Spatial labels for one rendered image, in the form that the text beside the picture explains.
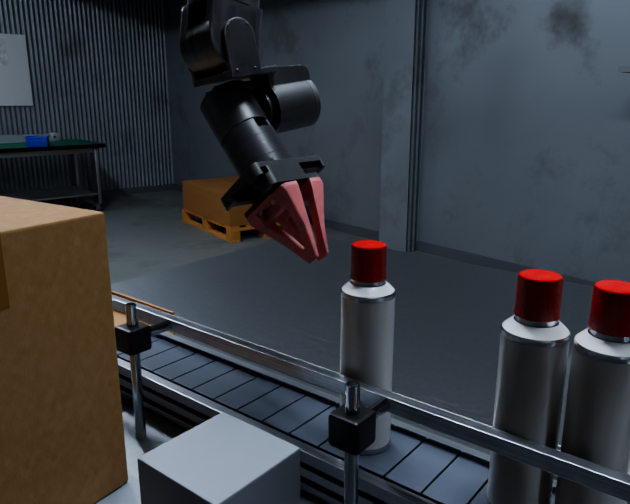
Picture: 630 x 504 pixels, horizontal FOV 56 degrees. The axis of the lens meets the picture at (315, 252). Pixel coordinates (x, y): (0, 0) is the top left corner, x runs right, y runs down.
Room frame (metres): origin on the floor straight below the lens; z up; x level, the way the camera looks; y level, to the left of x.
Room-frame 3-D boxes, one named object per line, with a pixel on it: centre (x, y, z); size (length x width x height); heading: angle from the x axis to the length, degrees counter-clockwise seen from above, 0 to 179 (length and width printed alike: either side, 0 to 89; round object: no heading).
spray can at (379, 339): (0.54, -0.05, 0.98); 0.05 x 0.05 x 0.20
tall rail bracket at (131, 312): (0.64, 0.19, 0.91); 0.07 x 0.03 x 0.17; 141
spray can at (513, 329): (0.44, -0.17, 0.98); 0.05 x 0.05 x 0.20
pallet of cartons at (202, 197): (5.66, 0.72, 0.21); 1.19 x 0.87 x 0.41; 40
